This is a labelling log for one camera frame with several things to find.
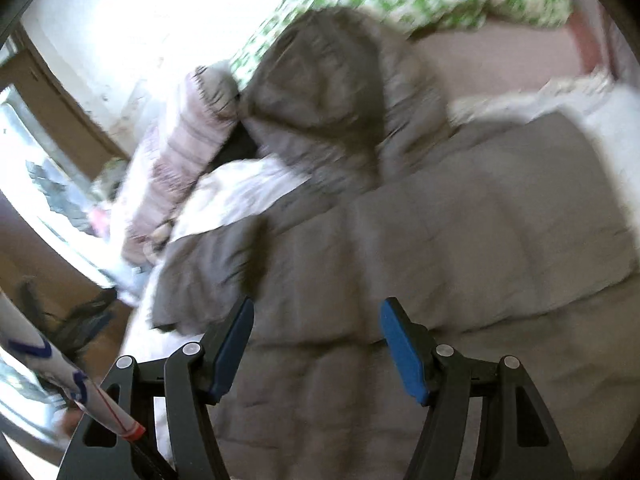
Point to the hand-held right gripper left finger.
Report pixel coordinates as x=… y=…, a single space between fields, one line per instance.
x=231 y=357

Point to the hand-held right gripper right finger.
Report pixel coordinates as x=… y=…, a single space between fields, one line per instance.
x=406 y=357

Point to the brown wooden door frame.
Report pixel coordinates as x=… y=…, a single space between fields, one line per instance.
x=65 y=110

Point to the striped floral pillow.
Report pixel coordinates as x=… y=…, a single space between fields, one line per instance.
x=185 y=145

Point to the olive padded hooded jacket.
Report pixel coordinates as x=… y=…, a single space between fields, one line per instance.
x=450 y=210

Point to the pink padded headboard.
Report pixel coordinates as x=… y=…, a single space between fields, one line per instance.
x=500 y=55

